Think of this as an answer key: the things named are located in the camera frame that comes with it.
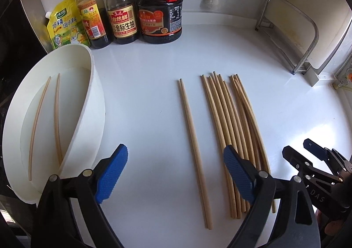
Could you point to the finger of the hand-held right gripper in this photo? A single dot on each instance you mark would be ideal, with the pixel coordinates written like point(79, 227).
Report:
point(295, 158)
point(316, 149)

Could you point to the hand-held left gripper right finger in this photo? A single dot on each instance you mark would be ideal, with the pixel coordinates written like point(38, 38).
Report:
point(239, 173)

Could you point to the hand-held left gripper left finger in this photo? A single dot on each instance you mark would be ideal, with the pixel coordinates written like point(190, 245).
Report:
point(112, 173)

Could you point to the single bamboo chopstick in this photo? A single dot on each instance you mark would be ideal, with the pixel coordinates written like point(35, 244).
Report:
point(55, 121)
point(34, 132)
point(194, 151)

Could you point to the pile of bamboo chopsticks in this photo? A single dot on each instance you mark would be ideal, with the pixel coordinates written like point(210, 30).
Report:
point(228, 121)

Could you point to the white oval bowl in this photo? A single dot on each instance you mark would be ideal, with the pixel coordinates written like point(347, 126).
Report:
point(45, 127)

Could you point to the person's right hand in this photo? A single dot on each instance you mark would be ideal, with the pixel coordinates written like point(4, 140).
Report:
point(328, 227)

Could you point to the metal board rack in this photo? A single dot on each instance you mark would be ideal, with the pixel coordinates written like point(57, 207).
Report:
point(315, 34)

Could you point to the clear soy sauce bottle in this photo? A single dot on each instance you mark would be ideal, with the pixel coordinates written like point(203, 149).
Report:
point(122, 22)

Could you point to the yellow seasoning pouch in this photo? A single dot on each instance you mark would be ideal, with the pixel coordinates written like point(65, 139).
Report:
point(66, 28)

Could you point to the yellow-capped vinegar bottle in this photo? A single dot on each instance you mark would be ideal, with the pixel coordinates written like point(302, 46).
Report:
point(90, 17)

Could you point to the black glass appliance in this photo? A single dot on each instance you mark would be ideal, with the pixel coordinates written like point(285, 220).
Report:
point(16, 44)

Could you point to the wall power outlet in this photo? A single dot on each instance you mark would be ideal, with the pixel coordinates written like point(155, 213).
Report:
point(345, 76)

